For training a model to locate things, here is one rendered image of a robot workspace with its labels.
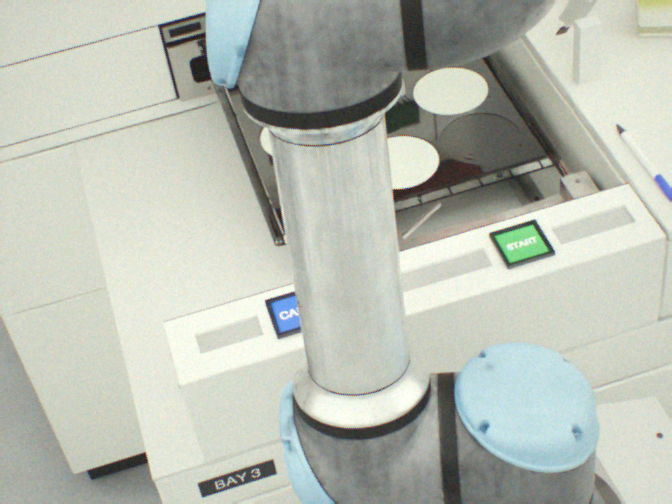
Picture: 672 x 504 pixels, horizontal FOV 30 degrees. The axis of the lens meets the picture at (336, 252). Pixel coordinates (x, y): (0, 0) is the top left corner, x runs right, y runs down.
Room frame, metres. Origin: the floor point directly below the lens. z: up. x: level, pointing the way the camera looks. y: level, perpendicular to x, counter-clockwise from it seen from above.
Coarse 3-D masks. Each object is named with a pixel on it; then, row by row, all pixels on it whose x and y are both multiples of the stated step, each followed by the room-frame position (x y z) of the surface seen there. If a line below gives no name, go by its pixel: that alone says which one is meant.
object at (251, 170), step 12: (216, 84) 1.42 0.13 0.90; (228, 108) 1.36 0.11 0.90; (228, 120) 1.34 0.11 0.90; (240, 132) 1.31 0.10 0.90; (240, 144) 1.28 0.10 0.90; (240, 156) 1.26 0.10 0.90; (252, 168) 1.23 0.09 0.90; (252, 180) 1.21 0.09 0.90; (264, 192) 1.18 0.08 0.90; (264, 204) 1.16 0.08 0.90; (264, 216) 1.14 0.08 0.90; (276, 228) 1.11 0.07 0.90; (276, 240) 1.09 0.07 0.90
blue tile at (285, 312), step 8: (272, 304) 0.93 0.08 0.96; (280, 304) 0.93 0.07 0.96; (288, 304) 0.92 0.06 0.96; (296, 304) 0.92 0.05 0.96; (280, 312) 0.91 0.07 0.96; (288, 312) 0.91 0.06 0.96; (296, 312) 0.91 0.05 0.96; (280, 320) 0.90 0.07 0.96; (288, 320) 0.90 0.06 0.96; (296, 320) 0.90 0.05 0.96; (280, 328) 0.89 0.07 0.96; (288, 328) 0.89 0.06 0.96
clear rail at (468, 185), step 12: (552, 156) 1.16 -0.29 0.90; (516, 168) 1.15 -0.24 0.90; (528, 168) 1.15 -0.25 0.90; (540, 168) 1.15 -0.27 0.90; (468, 180) 1.14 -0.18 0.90; (480, 180) 1.14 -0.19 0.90; (492, 180) 1.14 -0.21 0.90; (504, 180) 1.14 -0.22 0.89; (432, 192) 1.13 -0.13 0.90; (444, 192) 1.13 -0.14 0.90; (456, 192) 1.13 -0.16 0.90; (396, 204) 1.12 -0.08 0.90; (408, 204) 1.12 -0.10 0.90; (420, 204) 1.12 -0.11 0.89
